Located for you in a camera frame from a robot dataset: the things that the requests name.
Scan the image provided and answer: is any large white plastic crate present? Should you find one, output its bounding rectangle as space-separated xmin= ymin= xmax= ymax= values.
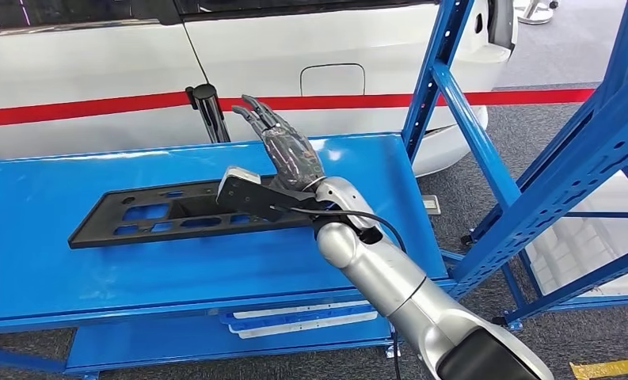
xmin=523 ymin=170 xmax=628 ymax=298

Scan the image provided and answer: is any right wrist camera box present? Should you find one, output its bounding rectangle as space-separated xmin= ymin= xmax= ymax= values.
xmin=216 ymin=166 xmax=320 ymax=222

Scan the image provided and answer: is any silver stanchion base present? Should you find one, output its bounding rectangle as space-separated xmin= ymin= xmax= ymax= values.
xmin=516 ymin=0 xmax=560 ymax=26

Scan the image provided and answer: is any black stanchion post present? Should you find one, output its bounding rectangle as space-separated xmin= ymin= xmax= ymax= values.
xmin=185 ymin=83 xmax=232 ymax=145

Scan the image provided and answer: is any blue plastic crate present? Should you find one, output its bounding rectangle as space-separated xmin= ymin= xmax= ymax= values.
xmin=219 ymin=305 xmax=376 ymax=333

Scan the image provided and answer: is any white car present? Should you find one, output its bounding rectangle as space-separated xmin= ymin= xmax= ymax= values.
xmin=0 ymin=0 xmax=520 ymax=177

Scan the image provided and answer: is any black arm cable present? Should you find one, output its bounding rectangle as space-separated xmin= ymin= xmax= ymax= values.
xmin=271 ymin=206 xmax=406 ymax=380

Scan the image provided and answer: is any long black plastic part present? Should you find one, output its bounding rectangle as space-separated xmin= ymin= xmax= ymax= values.
xmin=67 ymin=175 xmax=325 ymax=251

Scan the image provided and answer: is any blue metal shelf rack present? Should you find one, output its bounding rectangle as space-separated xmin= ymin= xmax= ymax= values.
xmin=0 ymin=0 xmax=628 ymax=380
xmin=460 ymin=149 xmax=628 ymax=333

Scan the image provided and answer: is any red barrier belt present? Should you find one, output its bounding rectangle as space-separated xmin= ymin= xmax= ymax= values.
xmin=0 ymin=88 xmax=596 ymax=130

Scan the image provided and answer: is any yellow floor tape square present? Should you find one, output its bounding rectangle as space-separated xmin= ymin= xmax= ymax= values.
xmin=569 ymin=357 xmax=628 ymax=380

